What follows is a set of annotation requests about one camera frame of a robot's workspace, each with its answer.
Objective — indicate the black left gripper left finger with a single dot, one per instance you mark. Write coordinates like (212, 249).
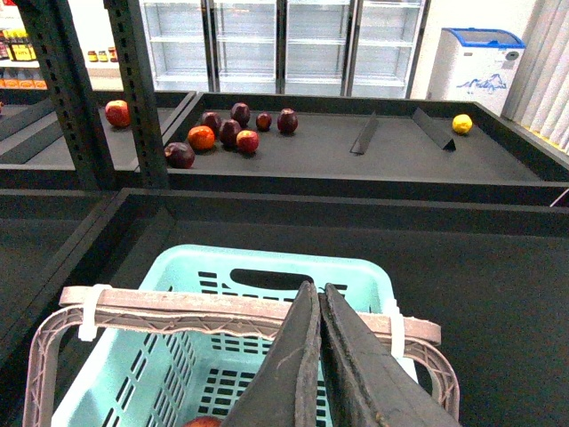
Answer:
(284, 390)

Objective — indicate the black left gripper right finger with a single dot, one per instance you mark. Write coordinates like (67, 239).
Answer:
(366, 386)

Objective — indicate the grey basket handle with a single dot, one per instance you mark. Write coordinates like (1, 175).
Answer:
(92, 308)

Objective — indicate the red yellow apple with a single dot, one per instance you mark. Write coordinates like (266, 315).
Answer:
(203, 421)

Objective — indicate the light blue plastic basket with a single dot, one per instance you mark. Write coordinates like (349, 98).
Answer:
(144, 379)

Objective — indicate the red apple near orange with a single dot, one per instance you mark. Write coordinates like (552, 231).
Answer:
(247, 141)

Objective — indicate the dark red apple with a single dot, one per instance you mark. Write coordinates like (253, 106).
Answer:
(263, 121)
(213, 120)
(228, 133)
(287, 121)
(241, 113)
(179, 155)

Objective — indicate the red apple left tray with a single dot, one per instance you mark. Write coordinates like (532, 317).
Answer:
(117, 113)

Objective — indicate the black near display tray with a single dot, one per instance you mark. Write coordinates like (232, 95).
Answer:
(494, 277)

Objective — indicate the black display tray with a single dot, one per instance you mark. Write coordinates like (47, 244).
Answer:
(497, 162)
(494, 277)

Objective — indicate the flat black divider bar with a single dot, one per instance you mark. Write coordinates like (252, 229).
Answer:
(363, 140)

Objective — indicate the black far display tray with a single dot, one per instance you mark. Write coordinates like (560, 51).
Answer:
(497, 162)

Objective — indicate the black triangular divider bar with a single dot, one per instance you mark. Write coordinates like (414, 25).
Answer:
(433, 130)

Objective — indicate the orange red fruit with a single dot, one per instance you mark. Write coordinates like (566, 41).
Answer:
(201, 138)

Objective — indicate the yellow lemon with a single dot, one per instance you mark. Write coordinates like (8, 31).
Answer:
(462, 124)

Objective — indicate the white vertical blinds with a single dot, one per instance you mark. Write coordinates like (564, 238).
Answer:
(538, 98)

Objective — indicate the white blue chest freezer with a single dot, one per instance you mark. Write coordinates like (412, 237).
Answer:
(475, 65)

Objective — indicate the glass door display fridge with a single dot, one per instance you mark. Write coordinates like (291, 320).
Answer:
(303, 47)

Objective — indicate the jars on shelf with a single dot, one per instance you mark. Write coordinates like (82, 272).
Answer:
(103, 56)

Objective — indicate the black perforated post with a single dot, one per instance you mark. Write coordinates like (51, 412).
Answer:
(53, 35)
(132, 51)

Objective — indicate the black perforated post far left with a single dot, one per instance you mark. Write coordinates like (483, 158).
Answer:
(53, 35)

